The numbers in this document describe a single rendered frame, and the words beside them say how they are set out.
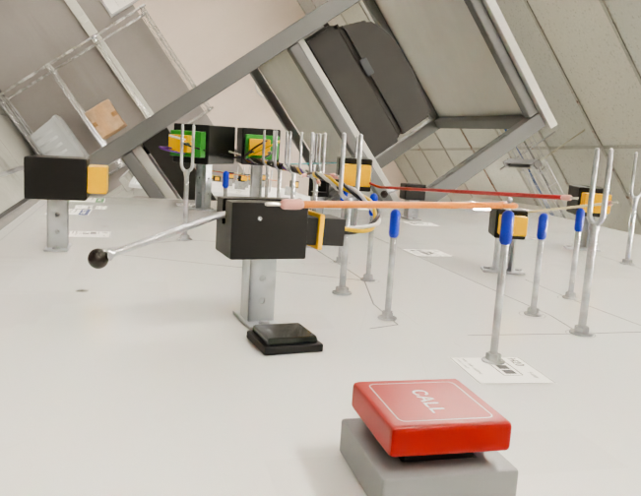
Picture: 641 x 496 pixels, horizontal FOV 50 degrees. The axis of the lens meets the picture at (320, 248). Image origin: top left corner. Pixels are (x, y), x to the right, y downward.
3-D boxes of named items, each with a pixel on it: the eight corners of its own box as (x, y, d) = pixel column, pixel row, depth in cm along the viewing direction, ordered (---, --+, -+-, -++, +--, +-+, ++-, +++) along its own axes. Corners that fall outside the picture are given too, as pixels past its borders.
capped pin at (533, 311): (543, 318, 58) (554, 215, 56) (524, 316, 58) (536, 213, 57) (541, 313, 59) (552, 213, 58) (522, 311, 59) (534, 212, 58)
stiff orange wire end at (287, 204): (259, 208, 36) (260, 197, 36) (507, 209, 44) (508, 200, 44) (270, 211, 35) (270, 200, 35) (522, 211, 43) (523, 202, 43)
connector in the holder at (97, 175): (89, 190, 77) (90, 164, 77) (107, 191, 78) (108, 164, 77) (87, 193, 73) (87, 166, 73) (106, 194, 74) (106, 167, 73)
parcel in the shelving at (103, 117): (82, 112, 692) (106, 96, 695) (87, 114, 732) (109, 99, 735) (101, 140, 700) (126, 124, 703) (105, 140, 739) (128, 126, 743)
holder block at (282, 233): (215, 249, 52) (217, 195, 51) (286, 249, 54) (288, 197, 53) (229, 260, 48) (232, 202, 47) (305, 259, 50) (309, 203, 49)
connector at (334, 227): (271, 237, 52) (273, 211, 52) (330, 239, 54) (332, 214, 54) (285, 244, 50) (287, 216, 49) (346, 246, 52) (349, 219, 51)
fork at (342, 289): (336, 295, 61) (347, 132, 59) (327, 291, 63) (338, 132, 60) (355, 295, 62) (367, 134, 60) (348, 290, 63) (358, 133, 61)
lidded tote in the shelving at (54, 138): (26, 132, 683) (54, 113, 687) (33, 133, 723) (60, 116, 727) (64, 183, 697) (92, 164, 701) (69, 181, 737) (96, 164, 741)
